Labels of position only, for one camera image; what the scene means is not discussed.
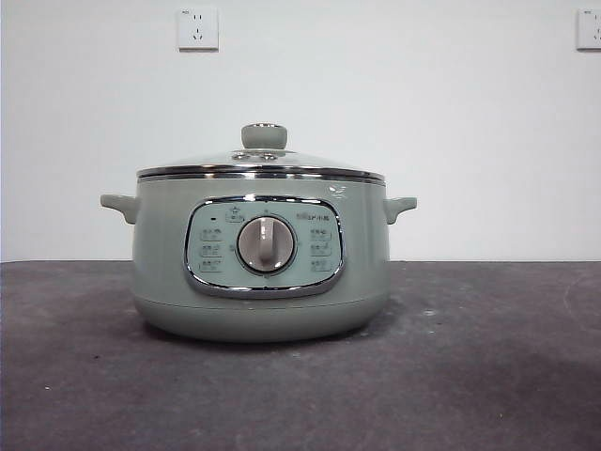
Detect glass lid with green knob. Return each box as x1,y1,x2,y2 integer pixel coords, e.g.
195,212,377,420
135,121,386,180

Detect pale green electric cooking pot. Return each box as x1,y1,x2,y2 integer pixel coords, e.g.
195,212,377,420
99,169,418,344

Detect white wall socket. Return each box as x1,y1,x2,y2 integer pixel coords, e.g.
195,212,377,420
177,8,220,53
576,8,601,52

